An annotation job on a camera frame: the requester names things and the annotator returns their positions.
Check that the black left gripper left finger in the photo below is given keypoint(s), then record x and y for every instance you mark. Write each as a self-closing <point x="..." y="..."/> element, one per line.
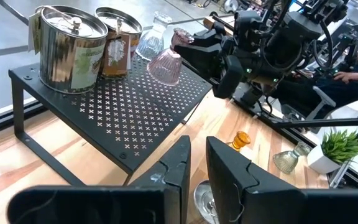
<point x="166" y="199"/>

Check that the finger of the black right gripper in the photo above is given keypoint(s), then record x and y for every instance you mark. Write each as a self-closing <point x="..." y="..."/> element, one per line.
<point x="204" y="59"/>
<point x="213" y="35"/>

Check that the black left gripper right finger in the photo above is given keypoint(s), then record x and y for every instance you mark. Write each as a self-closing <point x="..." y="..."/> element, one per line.
<point x="244" y="199"/>

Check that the green-label silver candle tin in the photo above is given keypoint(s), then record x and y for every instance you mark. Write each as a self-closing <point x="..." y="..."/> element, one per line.
<point x="64" y="53"/>
<point x="204" y="202"/>

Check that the pink glass candlestick holder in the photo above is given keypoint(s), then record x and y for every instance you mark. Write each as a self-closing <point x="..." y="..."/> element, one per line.
<point x="166" y="67"/>

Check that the clear glass candlestick holder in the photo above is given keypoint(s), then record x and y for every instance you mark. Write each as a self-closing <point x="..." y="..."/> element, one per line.
<point x="151" y="40"/>

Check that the grey-green glass candlestick holder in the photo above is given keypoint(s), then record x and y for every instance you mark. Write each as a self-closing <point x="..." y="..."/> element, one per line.
<point x="286" y="160"/>

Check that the amber glass candlestick holder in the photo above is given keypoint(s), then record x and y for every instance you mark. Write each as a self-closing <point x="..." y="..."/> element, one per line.
<point x="240" y="140"/>

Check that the orange-label silver candle tin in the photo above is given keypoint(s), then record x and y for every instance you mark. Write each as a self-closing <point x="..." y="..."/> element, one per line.
<point x="117" y="56"/>

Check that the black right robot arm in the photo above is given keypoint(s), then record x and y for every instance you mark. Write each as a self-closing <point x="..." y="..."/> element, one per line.
<point x="300" y="34"/>

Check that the black perforated metal shelf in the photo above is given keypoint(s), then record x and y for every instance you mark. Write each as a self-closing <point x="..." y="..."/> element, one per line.
<point x="154" y="102"/>

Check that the grey office chair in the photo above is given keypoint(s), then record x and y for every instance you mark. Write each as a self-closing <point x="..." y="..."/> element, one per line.
<point x="322" y="99"/>

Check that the green plant white pot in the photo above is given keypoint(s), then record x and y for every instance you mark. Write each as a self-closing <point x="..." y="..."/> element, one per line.
<point x="337" y="149"/>

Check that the black aluminium rig frame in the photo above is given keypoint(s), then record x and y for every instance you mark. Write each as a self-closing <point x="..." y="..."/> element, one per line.
<point x="322" y="122"/>

